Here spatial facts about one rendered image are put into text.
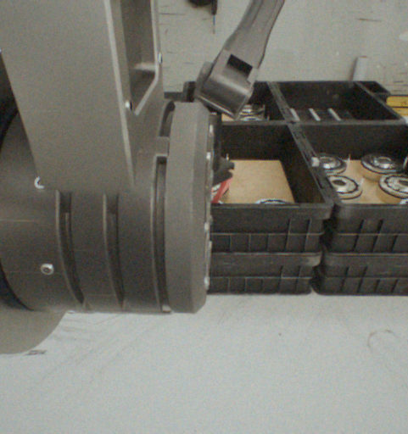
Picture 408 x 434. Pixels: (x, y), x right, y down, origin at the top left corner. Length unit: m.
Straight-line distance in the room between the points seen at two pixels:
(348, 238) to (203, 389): 0.37
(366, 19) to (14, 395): 4.10
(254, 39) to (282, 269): 0.41
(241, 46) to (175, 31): 3.51
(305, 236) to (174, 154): 0.52
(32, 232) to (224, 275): 0.56
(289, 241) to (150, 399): 0.36
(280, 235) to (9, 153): 0.54
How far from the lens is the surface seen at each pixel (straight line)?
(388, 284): 0.83
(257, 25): 0.63
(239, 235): 0.67
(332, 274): 0.77
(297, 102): 1.40
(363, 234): 0.71
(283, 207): 0.63
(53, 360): 0.73
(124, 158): 0.17
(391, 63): 4.47
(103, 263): 0.20
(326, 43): 4.22
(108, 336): 0.74
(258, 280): 0.75
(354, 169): 1.03
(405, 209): 0.70
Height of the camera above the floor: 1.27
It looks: 36 degrees down
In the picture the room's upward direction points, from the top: straight up
